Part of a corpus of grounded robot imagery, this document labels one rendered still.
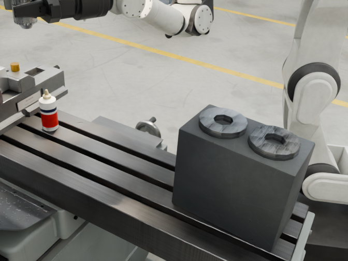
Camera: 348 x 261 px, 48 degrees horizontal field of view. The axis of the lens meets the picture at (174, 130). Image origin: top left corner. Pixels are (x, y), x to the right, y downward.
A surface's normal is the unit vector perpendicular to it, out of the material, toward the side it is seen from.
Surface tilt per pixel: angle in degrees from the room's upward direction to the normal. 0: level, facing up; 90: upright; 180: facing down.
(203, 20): 78
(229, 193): 90
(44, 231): 90
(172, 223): 0
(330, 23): 115
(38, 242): 90
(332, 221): 0
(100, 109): 0
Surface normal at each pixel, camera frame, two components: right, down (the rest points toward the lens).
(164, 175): 0.07, -0.83
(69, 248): 0.88, 0.32
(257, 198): -0.54, 0.43
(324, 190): -0.10, 0.54
